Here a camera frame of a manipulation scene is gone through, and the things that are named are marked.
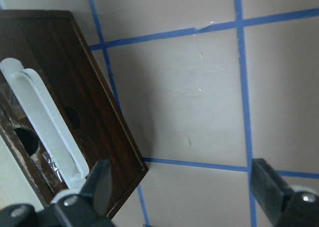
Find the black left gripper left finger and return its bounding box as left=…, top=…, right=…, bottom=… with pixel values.
left=53, top=160, right=113, bottom=227

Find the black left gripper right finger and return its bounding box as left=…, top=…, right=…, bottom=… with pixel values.
left=250, top=158, right=319, bottom=227

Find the dark wooden drawer cabinet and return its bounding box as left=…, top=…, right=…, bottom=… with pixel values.
left=0, top=10, right=148, bottom=218

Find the brown paper table mat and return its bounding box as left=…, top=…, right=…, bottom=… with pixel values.
left=84, top=0, right=319, bottom=227

